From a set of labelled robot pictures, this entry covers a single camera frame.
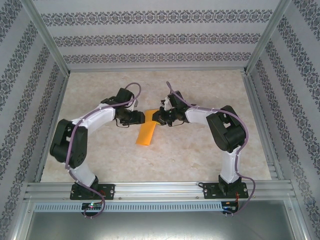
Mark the orange paper sheet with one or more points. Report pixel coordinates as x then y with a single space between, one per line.
145 135

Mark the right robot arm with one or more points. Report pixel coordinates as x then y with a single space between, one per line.
197 116

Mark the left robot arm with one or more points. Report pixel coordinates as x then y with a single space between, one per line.
100 117

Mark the left controller board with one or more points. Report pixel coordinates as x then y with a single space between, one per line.
91 205

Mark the controller board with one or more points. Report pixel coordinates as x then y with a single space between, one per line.
228 207
91 205

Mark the right controller board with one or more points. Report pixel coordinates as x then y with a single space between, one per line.
228 207

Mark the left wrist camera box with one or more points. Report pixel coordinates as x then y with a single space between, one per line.
132 106

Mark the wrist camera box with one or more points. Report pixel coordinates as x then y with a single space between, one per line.
132 106
166 102

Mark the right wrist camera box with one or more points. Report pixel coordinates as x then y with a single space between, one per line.
166 102

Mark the aluminium mounting rail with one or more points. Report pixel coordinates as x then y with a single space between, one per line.
155 191

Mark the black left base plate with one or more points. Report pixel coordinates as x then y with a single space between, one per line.
110 191

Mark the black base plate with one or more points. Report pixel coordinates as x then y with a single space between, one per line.
208 191
110 191

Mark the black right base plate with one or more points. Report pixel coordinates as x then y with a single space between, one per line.
208 191

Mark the aluminium side rail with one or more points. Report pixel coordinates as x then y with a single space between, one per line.
255 95
53 125

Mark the aluminium frame post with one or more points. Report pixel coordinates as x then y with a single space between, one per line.
267 35
22 217
298 217
47 35

